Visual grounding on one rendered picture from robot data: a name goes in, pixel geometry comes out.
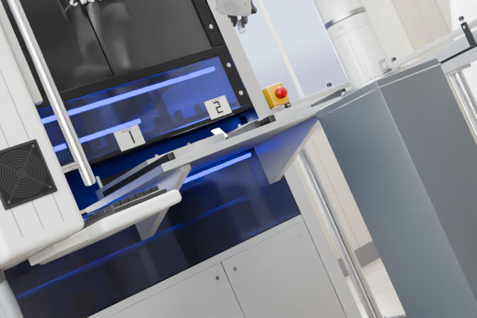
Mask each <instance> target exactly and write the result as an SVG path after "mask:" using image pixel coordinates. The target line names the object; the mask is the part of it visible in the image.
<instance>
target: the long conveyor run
mask: <svg viewBox="0 0 477 318"><path fill-rule="evenodd" d="M458 20H459V21H461V22H462V23H461V24H460V25H461V27H460V28H457V29H456V30H455V31H452V32H450V33H448V34H446V35H445V36H443V37H441V38H439V39H437V40H436V41H434V42H432V43H430V44H428V45H426V46H424V47H423V48H420V49H419V50H416V51H415V52H413V53H411V54H409V55H407V56H405V57H404V58H402V59H400V60H398V61H396V60H397V59H396V57H393V58H391V60H392V62H394V63H393V69H394V70H396V69H398V68H400V66H402V65H404V64H406V63H408V62H410V61H412V60H414V59H416V58H418V57H419V56H421V55H424V54H425V53H428V52H429V51H431V50H433V49H435V48H437V47H439V46H440V45H443V44H445V43H447V42H449V41H450V40H452V39H454V38H456V37H458V36H460V35H462V34H465V36H463V37H461V38H459V39H457V40H455V41H453V42H452V43H450V44H448V45H445V46H444V47H442V48H440V49H438V50H435V51H434V52H433V53H430V54H428V55H426V56H424V57H422V58H420V59H418V60H417V61H415V62H413V63H411V64H409V65H407V68H409V67H412V66H415V65H418V64H420V63H423V62H426V61H428V60H431V59H434V58H436V59H438V61H439V63H441V68H442V70H443V72H444V74H446V73H448V72H451V71H453V70H455V69H457V68H459V67H462V66H464V65H467V64H470V63H472V62H474V61H477V29H476V30H474V31H472V32H471V29H473V28H475V27H477V19H475V20H473V21H471V22H469V23H467V22H466V21H465V22H464V17H463V16H460V17H459V18H458Z"/></svg>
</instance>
